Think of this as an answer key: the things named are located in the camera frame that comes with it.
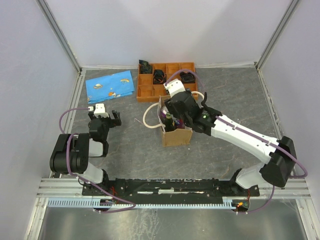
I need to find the purple soda can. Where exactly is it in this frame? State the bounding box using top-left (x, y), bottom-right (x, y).
top-left (160, 106), bottom-right (170, 124)
top-left (174, 118), bottom-right (185, 129)

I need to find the green glass bottle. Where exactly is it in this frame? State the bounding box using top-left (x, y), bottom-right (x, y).
top-left (164, 112), bottom-right (176, 132)

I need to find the brown canvas bag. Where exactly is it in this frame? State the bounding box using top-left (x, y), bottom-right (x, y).
top-left (142, 95), bottom-right (193, 147)

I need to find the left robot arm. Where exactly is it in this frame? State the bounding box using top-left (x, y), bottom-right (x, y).
top-left (49, 110), bottom-right (122, 195)

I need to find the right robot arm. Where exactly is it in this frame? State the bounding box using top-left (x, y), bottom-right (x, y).
top-left (164, 88), bottom-right (297, 196)

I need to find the black rolled sock right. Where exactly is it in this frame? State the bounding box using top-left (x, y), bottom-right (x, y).
top-left (179, 71), bottom-right (196, 84)

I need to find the blue space-print cloth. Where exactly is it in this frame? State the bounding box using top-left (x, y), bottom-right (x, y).
top-left (85, 70), bottom-right (135, 104)

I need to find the dark rolled sock middle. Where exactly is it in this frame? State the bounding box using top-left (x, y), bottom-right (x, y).
top-left (152, 69), bottom-right (167, 85)

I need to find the wooden compartment tray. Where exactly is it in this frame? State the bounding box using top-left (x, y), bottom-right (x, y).
top-left (136, 62), bottom-right (198, 103)

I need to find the dark rolled sock top-left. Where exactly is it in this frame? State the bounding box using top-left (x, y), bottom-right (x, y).
top-left (138, 59), bottom-right (153, 74)

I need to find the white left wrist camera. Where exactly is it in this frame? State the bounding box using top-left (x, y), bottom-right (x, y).
top-left (93, 103), bottom-right (109, 118)

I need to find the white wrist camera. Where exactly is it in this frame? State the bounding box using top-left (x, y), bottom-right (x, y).
top-left (164, 78), bottom-right (186, 97)
top-left (93, 103), bottom-right (109, 118)

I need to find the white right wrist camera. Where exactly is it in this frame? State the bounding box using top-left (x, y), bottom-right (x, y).
top-left (164, 78), bottom-right (186, 97)

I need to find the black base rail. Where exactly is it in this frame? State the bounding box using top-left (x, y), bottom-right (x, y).
top-left (82, 178), bottom-right (260, 203)

